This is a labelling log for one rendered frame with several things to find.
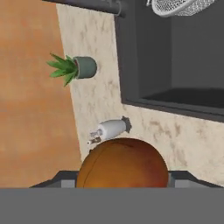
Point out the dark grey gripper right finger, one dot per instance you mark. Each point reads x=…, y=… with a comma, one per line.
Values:
x=186, y=180

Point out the dark grey sink faucet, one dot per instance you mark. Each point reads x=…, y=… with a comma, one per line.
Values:
x=96, y=5

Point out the orange peach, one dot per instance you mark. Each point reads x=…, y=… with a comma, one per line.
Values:
x=122, y=164

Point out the green plant in grey pot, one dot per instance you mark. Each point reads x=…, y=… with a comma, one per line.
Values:
x=74, y=68

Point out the dark grey sink basin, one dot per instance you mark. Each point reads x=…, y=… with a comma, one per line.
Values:
x=175, y=58

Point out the white soap dispenser bottle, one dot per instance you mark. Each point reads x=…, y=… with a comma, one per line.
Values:
x=110, y=129

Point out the white mesh colander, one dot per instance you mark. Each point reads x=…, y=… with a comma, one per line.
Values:
x=182, y=6

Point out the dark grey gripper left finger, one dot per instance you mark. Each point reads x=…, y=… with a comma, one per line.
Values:
x=62, y=180

